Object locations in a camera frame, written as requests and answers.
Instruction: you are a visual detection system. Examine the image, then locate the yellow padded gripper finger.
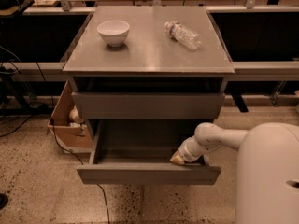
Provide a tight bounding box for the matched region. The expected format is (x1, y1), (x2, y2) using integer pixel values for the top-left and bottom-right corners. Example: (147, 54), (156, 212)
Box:
(170, 151), (185, 165)

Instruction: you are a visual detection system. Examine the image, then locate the grey drawer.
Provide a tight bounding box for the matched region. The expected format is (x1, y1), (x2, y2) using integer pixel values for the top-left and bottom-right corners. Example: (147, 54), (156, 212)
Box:
(72, 92), (225, 119)
(78, 119), (221, 185)

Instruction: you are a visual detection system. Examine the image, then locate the white ceramic bowl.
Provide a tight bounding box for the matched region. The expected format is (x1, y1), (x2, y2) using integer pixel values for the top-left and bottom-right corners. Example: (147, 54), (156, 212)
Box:
(97, 21), (130, 47)

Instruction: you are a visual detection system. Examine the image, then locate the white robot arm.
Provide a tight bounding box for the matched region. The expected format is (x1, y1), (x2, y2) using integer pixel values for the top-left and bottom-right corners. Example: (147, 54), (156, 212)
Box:
(170, 122), (299, 224)

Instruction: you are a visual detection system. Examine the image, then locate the grey metal rail frame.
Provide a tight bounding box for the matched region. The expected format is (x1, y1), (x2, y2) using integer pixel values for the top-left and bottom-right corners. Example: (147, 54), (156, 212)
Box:
(0, 5), (299, 82)

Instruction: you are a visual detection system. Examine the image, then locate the grey top drawer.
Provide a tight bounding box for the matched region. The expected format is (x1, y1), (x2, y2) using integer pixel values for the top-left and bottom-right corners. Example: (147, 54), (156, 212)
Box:
(72, 92), (225, 119)

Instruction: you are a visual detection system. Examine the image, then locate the black floor cable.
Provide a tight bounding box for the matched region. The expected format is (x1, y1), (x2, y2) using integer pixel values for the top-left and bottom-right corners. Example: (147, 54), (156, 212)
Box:
(50, 118), (111, 224)

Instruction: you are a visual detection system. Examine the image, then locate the clear plastic water bottle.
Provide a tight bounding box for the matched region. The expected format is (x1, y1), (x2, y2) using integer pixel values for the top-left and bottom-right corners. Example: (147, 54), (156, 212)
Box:
(164, 21), (201, 50)

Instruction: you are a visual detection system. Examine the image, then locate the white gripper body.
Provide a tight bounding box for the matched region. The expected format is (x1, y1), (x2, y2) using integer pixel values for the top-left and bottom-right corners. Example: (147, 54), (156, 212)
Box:
(178, 136), (207, 162)

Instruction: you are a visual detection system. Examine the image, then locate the black shoe tip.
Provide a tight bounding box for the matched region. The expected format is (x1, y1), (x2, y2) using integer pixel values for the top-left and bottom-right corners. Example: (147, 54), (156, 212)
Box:
(0, 193), (8, 210)

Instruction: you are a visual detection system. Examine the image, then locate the brown cardboard box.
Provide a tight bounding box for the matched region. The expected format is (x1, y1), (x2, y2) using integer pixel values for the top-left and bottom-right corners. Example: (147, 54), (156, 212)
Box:
(48, 81), (93, 153)

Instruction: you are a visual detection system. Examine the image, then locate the grey drawer cabinet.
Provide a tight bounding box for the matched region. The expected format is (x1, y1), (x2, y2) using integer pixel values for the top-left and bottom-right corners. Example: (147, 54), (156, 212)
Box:
(64, 7), (234, 130)

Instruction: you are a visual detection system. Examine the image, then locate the white cup in box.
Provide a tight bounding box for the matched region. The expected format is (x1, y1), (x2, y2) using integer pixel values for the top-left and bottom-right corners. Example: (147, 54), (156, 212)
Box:
(69, 106), (84, 124)

